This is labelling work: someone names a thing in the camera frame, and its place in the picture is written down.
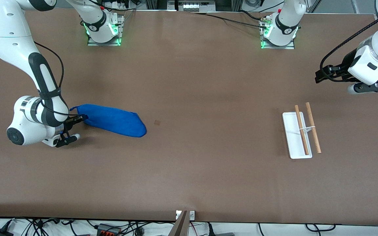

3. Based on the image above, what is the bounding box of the blue microfibre towel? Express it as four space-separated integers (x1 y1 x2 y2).
70 104 147 138

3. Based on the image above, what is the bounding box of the short black table cable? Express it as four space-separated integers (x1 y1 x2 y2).
238 10 265 21

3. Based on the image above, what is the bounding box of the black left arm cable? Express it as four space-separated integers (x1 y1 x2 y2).
319 13 378 82

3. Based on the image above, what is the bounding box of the grey camera pole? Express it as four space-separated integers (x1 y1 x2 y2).
168 210 190 236

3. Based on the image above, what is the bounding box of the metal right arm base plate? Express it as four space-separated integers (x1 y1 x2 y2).
87 15 124 47

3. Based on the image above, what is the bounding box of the small metal edge bracket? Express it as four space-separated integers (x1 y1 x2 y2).
176 210 195 221

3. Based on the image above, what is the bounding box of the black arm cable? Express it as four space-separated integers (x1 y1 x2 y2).
319 13 378 82
33 41 78 118

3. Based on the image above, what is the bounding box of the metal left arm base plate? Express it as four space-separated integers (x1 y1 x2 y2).
260 16 296 50

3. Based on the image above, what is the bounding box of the long black table cable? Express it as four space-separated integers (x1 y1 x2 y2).
191 12 268 29

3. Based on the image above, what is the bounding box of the looped black floor cable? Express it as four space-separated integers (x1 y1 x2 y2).
305 224 336 232

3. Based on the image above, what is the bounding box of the white rack with wooden rods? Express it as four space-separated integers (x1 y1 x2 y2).
282 102 322 160

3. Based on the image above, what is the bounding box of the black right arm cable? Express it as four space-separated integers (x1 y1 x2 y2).
33 41 78 118

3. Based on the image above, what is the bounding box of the white socket box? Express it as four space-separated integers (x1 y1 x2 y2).
178 0 216 12

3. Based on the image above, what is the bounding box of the red and black connector block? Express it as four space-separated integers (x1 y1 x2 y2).
96 224 121 236

